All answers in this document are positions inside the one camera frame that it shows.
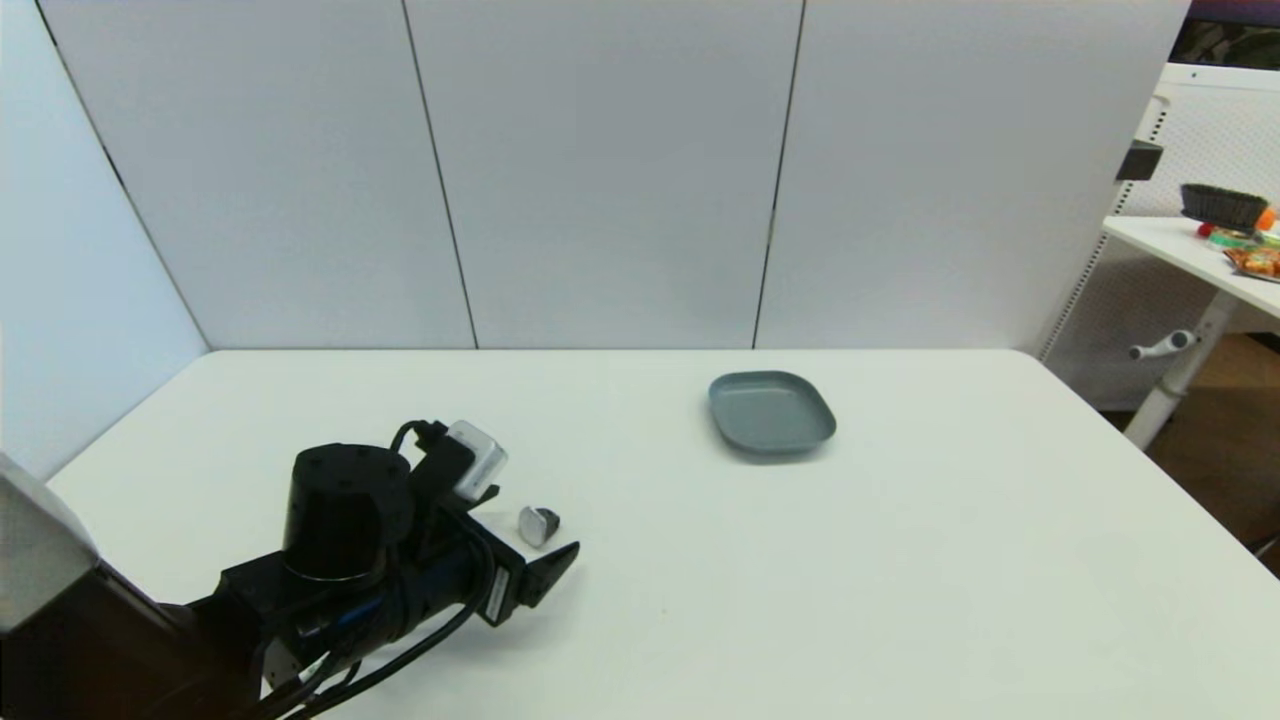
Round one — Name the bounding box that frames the grey rounded square plate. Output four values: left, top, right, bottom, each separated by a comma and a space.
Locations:
708, 371, 837, 456

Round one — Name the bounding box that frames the black woven basket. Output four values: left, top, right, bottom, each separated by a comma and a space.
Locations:
1177, 184, 1269, 235

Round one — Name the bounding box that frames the dark screen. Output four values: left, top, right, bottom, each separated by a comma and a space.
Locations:
1165, 0, 1280, 74

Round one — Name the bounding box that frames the orange snack bag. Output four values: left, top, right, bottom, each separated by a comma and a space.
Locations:
1222, 246, 1280, 286

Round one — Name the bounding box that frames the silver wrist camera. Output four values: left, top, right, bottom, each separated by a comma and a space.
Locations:
445, 420, 509, 502

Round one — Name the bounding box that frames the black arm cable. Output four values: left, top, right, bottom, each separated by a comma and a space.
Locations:
240, 535, 498, 720

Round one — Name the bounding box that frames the white side table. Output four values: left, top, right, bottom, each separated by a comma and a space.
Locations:
1100, 216, 1280, 454

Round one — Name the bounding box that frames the white perforated pegboard panel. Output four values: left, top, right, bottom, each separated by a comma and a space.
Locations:
1038, 64, 1280, 412

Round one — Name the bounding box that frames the silver foil coffee capsule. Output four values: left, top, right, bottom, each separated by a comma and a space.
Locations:
518, 505, 563, 549

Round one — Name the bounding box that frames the white table crank handle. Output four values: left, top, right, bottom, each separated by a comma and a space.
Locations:
1128, 331, 1197, 363

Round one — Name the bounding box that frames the small black box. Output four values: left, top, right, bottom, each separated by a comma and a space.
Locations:
1113, 142, 1163, 185

